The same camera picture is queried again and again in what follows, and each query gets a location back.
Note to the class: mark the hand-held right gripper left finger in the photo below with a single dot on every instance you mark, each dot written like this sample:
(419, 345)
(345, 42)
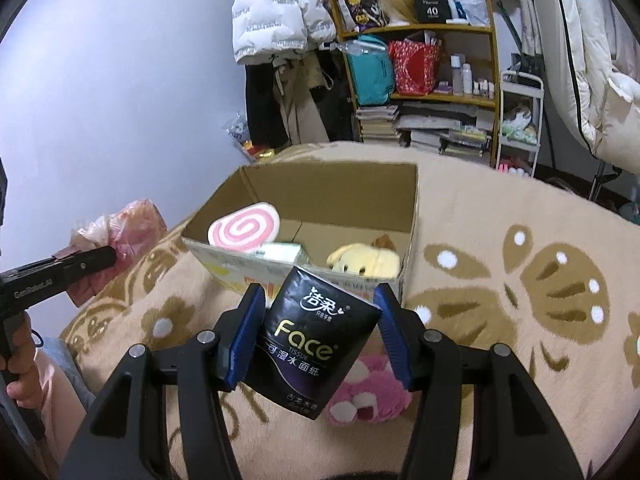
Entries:
(246, 331)

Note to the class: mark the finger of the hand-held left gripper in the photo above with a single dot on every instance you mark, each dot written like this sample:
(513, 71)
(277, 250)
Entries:
(87, 262)

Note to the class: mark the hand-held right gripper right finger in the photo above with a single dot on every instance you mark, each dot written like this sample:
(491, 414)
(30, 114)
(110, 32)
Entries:
(396, 335)

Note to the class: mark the pink plastic bag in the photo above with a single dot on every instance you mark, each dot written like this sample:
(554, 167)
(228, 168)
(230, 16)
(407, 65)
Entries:
(131, 230)

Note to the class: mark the black tissue pack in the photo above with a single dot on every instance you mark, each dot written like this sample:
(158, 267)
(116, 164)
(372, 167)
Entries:
(310, 340)

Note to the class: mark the cardboard box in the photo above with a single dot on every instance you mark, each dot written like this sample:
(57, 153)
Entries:
(350, 200)

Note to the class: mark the person's left hand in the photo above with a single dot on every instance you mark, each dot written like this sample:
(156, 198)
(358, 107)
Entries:
(25, 360)

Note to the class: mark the pink plush toy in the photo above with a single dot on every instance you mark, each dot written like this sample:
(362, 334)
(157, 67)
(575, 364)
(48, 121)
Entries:
(370, 395)

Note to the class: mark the yellow plush dog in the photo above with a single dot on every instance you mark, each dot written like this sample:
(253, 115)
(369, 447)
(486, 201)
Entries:
(365, 260)

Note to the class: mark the white tissue pack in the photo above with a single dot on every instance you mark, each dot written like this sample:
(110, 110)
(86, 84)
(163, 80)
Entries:
(280, 252)

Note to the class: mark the pink swirl plush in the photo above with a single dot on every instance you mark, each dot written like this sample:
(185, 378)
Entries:
(242, 227)

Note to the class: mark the beige patterned blanket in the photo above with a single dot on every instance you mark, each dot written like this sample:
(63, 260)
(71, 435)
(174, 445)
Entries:
(500, 340)

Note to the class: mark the bag of colourful snacks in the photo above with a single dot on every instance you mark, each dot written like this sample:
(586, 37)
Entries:
(245, 135)

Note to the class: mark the stack of books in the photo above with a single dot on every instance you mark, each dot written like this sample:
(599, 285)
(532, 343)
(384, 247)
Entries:
(430, 127)

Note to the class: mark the black hanging coat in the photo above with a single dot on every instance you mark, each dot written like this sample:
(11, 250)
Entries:
(260, 105)

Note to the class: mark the beige hanging coat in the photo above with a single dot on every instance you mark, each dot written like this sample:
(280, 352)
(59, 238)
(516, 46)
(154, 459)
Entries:
(300, 100)

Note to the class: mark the white rolling cart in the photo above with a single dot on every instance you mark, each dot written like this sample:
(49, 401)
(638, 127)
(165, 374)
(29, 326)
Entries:
(520, 120)

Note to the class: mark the row of small bottles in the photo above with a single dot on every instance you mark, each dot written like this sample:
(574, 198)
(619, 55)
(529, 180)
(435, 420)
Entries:
(484, 89)

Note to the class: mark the teal bag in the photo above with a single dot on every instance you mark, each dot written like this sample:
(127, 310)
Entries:
(370, 72)

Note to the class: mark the white bottle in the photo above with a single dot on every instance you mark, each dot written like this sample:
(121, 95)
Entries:
(456, 75)

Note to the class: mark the red patterned bag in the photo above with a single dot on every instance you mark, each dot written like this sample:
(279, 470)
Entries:
(414, 65)

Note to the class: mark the wooden shelf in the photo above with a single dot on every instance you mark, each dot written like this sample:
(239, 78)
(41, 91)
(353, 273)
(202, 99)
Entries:
(495, 60)

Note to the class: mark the white puffer jacket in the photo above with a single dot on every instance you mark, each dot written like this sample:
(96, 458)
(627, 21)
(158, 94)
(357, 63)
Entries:
(275, 10)

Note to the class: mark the black box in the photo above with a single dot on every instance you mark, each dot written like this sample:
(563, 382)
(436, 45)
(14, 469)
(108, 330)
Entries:
(432, 7)

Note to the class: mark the black printed bag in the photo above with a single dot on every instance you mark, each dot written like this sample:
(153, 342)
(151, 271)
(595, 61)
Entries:
(360, 2)

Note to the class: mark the blonde wig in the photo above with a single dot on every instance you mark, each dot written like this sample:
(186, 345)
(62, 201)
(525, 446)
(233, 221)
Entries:
(396, 0)

